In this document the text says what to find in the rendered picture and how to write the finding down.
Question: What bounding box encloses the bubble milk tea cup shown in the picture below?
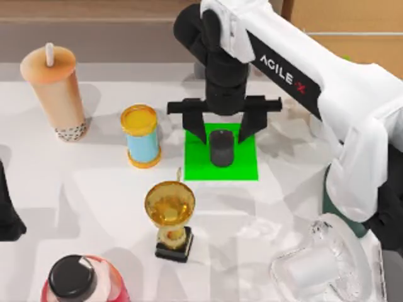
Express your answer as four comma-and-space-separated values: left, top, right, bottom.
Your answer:
20, 42, 88, 142

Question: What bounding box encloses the red bottle with black cap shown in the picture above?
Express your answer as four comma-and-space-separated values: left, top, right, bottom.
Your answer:
40, 254, 132, 302

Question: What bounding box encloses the blue and yellow can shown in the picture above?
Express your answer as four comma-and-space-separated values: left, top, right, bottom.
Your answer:
120, 104, 162, 169

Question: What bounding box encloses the gold trophy with black base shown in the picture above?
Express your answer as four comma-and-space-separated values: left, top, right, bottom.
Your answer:
144, 167, 196, 264

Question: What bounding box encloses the black cylindrical cup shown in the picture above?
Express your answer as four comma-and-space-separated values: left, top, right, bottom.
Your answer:
209, 129, 236, 168

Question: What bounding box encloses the dark green round object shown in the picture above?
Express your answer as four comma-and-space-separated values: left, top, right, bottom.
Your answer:
321, 163, 368, 238

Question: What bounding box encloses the flat green square mat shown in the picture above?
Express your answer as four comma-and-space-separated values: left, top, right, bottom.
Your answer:
183, 122, 259, 182

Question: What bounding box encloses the wooden cupboard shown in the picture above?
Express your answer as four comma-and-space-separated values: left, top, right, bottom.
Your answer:
281, 0, 403, 80

